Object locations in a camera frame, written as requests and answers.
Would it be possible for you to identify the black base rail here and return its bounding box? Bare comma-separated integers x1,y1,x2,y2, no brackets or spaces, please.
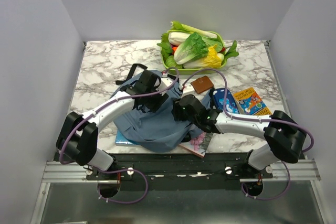
52,152,308,192

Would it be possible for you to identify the teal blue book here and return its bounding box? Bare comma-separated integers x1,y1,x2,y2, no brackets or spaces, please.
115,130,137,146

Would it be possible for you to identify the celery stalk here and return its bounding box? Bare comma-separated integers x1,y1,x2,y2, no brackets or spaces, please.
170,20,218,39

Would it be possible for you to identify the brown leather wallet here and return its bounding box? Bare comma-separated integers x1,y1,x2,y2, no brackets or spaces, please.
191,76,214,94

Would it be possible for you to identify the green vegetable tray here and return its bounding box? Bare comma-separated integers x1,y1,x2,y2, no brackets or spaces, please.
158,30,227,75

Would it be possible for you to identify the designer fate flower book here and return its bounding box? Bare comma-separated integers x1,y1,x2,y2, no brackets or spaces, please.
179,132,213,158

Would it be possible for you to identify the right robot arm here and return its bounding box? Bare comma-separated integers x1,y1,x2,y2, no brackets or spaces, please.
172,94,307,178

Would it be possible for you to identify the spinach bunch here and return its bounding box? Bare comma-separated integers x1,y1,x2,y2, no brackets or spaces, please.
224,40,239,60

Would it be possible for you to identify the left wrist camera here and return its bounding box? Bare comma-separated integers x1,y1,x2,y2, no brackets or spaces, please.
156,74,175,96

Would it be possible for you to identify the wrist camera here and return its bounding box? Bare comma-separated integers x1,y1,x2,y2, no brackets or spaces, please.
181,85,197,98
156,74,175,96

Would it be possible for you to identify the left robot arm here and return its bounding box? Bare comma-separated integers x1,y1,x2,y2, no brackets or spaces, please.
56,70,174,179

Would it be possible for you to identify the orange carrot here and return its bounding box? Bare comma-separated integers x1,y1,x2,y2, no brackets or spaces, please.
172,46,178,53

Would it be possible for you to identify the blue dinosaur pencil case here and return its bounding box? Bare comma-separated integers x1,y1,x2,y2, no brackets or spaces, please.
212,88,239,114

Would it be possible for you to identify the blue student backpack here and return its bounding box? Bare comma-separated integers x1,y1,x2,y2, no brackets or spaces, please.
111,63,213,153

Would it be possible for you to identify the orange blue children's book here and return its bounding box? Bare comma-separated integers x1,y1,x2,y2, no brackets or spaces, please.
233,87,272,115

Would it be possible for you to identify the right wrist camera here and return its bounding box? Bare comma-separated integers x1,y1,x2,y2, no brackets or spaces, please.
181,85,197,98

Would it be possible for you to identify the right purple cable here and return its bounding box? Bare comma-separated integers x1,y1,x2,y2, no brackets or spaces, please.
181,68,315,200

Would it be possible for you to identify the green bok choy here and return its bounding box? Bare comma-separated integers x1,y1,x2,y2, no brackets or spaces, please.
165,55,183,69

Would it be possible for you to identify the green napa cabbage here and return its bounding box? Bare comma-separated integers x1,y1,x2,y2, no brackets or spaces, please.
174,33,208,65

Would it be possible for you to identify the yellow napa cabbage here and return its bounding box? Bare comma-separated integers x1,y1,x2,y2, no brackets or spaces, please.
183,45,224,69

